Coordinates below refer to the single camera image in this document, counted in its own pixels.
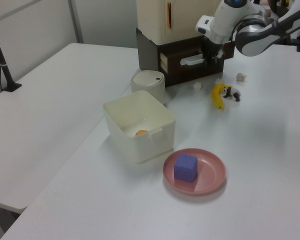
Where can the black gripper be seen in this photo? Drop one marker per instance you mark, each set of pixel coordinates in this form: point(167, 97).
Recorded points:
point(211, 46)

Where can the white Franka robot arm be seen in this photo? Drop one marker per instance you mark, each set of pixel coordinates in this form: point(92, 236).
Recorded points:
point(225, 17)

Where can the cream open plastic bin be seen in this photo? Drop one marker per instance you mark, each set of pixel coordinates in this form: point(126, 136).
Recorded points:
point(145, 147)

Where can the crumpled white paper ball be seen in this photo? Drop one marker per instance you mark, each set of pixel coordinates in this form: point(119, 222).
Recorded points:
point(241, 77)
point(197, 86)

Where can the yellow banana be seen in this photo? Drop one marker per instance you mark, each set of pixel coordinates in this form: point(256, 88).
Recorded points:
point(217, 96)

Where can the small panda figurine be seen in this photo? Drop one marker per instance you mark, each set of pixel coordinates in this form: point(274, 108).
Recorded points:
point(232, 93)

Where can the dark brown wooden cabinet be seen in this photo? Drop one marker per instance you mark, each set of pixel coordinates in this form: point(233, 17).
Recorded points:
point(146, 55)

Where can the small cream lidded trash can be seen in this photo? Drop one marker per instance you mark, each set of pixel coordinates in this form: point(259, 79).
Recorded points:
point(147, 86)

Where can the purple cube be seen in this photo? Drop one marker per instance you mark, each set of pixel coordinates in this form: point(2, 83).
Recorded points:
point(186, 167)

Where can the pink plate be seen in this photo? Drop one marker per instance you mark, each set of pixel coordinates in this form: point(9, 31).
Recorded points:
point(210, 175)

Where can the black pole with clamp base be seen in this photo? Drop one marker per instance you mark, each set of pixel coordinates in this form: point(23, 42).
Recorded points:
point(2, 65)

